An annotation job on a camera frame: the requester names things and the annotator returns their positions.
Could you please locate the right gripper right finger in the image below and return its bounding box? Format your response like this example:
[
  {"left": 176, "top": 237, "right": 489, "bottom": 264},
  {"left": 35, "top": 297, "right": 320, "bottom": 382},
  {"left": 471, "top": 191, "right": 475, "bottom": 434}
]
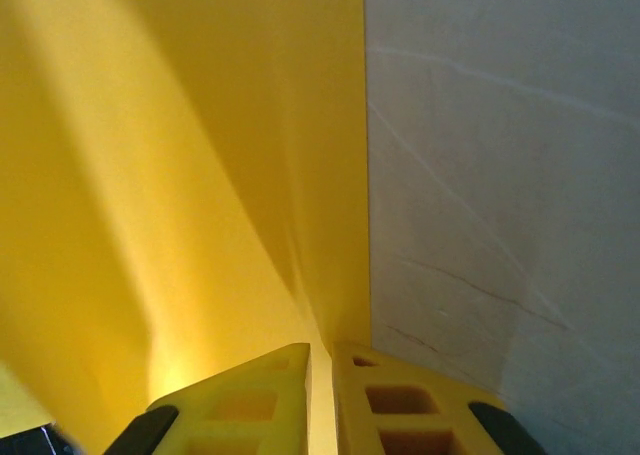
[{"left": 332, "top": 340, "right": 544, "bottom": 455}]

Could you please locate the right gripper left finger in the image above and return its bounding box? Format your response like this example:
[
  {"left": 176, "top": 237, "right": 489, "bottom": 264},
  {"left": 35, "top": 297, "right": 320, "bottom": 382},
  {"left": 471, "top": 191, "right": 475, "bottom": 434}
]
[{"left": 107, "top": 342, "right": 312, "bottom": 455}]

